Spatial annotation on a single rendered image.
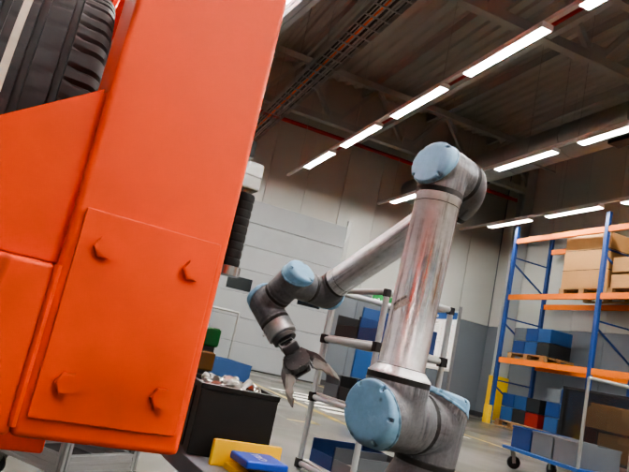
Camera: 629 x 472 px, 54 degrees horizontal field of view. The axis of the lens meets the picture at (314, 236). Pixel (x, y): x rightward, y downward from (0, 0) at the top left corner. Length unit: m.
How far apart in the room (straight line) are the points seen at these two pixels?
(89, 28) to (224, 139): 0.36
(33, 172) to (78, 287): 0.12
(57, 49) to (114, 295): 0.41
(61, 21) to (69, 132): 0.33
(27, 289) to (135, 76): 0.24
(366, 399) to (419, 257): 0.35
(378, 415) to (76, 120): 0.96
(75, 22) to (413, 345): 0.95
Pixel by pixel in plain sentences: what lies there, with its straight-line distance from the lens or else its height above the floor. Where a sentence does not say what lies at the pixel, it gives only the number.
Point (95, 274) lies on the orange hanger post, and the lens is 0.63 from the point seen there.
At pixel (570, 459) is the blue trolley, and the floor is 0.25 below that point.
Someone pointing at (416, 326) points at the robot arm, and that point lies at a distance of 1.44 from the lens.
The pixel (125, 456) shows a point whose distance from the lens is 2.48.
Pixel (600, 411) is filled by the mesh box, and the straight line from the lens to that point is 9.28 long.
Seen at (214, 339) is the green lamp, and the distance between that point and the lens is 1.32.
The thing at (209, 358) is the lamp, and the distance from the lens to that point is 1.32.
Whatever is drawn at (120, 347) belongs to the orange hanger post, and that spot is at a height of 0.62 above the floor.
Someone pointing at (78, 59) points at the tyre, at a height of 0.97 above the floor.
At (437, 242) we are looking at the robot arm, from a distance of 1.48.
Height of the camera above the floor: 0.65
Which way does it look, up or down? 11 degrees up
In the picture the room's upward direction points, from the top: 12 degrees clockwise
